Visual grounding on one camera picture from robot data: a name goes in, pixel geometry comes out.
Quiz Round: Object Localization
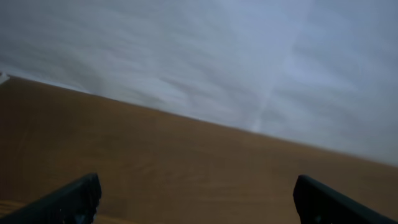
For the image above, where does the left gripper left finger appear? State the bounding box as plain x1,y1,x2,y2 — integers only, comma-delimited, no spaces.
0,172,103,224

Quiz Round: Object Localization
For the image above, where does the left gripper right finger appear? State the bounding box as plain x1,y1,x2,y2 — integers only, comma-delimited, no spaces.
292,174,398,224

